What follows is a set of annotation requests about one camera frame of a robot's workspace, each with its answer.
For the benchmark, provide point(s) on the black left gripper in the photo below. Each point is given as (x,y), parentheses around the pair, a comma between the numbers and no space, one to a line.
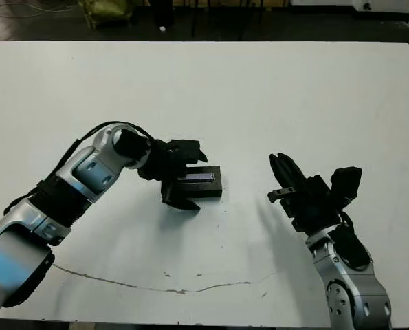
(163,165)

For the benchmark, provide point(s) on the yellow-green bag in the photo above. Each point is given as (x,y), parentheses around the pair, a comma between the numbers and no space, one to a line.
(108,12)

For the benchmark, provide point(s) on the black box lid silver print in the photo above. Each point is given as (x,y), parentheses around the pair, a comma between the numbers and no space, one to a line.
(204,187)

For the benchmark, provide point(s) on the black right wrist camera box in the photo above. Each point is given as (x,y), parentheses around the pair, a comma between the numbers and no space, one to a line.
(346,184)

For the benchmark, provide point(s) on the thin black furniture leg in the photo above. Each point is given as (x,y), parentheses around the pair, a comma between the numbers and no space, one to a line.
(240,19)
(192,19)

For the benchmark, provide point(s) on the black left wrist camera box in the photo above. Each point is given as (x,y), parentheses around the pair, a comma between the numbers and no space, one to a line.
(185,146)

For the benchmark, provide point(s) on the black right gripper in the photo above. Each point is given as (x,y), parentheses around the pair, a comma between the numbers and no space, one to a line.
(314,206)

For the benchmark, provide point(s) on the wide black post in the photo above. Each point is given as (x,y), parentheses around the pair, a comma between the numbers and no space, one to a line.
(162,12)

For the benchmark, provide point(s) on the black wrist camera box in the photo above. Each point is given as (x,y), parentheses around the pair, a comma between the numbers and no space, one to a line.
(346,184)
(185,146)

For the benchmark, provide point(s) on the white appliance with black knob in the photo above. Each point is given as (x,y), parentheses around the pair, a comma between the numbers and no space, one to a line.
(383,4)

